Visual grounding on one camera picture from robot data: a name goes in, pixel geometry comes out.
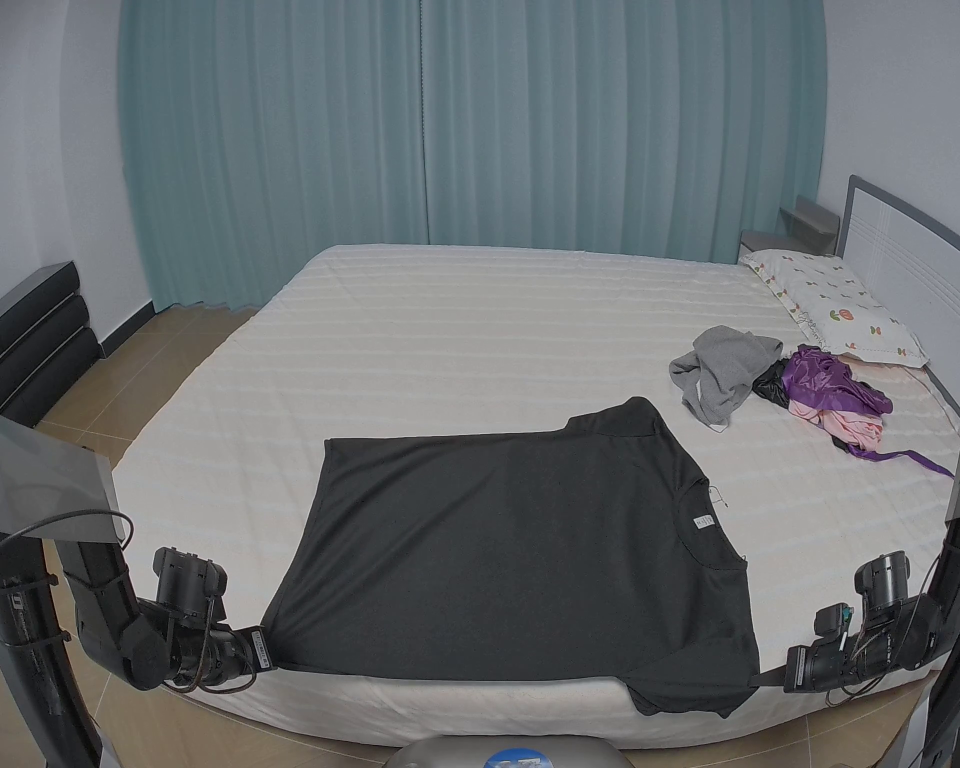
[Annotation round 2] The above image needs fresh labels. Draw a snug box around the purple garment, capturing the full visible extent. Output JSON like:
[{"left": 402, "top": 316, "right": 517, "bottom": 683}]
[{"left": 780, "top": 345, "right": 955, "bottom": 479}]

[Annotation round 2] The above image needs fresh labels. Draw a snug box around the blue-green curtain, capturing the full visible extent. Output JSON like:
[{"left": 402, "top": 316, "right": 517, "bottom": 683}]
[
  {"left": 116, "top": 0, "right": 430, "bottom": 312},
  {"left": 418, "top": 0, "right": 826, "bottom": 265}
]

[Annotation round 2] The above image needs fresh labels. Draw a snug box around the white printed pillow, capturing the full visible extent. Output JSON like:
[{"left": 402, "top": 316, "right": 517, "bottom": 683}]
[{"left": 738, "top": 249, "right": 931, "bottom": 369}]

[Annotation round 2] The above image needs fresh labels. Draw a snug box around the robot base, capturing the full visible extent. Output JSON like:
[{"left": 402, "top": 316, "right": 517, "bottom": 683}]
[{"left": 386, "top": 738, "right": 624, "bottom": 768}]

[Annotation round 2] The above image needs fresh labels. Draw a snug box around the black shiny garment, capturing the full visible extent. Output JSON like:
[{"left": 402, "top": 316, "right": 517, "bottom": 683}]
[{"left": 752, "top": 360, "right": 792, "bottom": 410}]

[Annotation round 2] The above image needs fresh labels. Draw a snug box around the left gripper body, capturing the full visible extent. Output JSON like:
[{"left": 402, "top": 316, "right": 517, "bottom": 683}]
[{"left": 176, "top": 624, "right": 276, "bottom": 690}]

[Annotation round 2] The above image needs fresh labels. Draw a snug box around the pink garment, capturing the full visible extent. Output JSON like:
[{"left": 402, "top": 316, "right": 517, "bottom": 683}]
[{"left": 787, "top": 401, "right": 886, "bottom": 451}]

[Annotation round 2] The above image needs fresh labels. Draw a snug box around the bed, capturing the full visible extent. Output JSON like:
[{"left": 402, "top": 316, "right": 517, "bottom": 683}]
[{"left": 108, "top": 174, "right": 960, "bottom": 747}]

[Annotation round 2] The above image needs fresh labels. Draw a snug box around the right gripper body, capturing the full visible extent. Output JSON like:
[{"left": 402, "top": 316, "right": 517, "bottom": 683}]
[{"left": 783, "top": 641, "right": 853, "bottom": 695}]

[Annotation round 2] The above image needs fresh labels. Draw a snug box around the grey garment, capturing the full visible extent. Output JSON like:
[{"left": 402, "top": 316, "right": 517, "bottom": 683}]
[{"left": 669, "top": 326, "right": 785, "bottom": 432}]

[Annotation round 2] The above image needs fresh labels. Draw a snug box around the black cable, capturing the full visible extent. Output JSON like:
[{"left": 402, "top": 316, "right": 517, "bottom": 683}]
[{"left": 0, "top": 510, "right": 135, "bottom": 545}]

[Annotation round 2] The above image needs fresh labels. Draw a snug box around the black T-shirt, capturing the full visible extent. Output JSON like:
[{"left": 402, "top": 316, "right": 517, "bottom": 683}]
[{"left": 258, "top": 396, "right": 762, "bottom": 720}]

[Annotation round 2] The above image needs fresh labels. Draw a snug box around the grey bedside table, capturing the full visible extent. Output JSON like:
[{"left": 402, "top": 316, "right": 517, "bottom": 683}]
[{"left": 738, "top": 196, "right": 841, "bottom": 260}]

